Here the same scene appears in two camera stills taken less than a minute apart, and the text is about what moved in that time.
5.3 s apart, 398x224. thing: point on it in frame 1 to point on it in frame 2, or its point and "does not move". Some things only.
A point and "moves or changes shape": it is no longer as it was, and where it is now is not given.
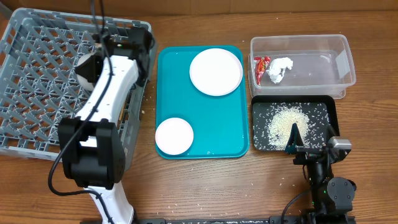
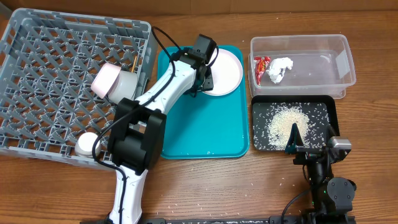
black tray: x=272 y=117 does not move
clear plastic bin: x=300 y=65 does not move
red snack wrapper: x=260 y=63 does not move
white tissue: x=277 y=67 does not move
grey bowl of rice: x=85 y=83 moves or changes shape
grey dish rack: x=39 y=51 does not move
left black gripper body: x=143 y=58 to x=206 y=80
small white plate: x=174 y=136 moves or changes shape
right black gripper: x=306 y=155 does not move
